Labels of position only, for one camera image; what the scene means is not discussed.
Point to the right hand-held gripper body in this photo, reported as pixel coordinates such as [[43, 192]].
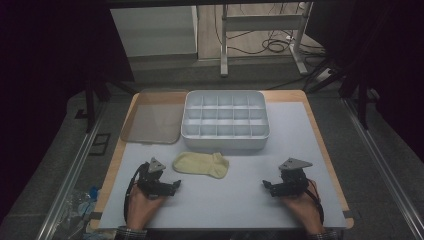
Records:
[[293, 180]]

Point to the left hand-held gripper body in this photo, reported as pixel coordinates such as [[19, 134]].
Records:
[[151, 181]]

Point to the pale yellow sock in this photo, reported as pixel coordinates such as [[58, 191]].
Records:
[[201, 164]]

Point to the person's left hand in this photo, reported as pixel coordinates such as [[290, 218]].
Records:
[[143, 206]]

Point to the person's right hand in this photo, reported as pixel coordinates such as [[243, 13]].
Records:
[[303, 210]]

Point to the translucent plastic box lid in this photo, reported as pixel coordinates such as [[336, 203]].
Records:
[[151, 116]]

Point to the blue gloves in plastic bag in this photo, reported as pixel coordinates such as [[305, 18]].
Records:
[[83, 203]]

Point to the white divided storage box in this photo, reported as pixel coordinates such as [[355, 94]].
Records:
[[225, 118]]

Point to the black tripod stand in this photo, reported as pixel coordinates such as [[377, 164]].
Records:
[[353, 80], [96, 96]]

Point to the white power strip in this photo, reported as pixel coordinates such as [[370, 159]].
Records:
[[322, 75]]

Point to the white cabinet panel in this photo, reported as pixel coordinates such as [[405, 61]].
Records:
[[153, 31]]

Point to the aluminium rail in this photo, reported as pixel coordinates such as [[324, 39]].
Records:
[[66, 186], [386, 170]]

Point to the white metal desk frame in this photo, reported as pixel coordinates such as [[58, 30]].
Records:
[[263, 23]]

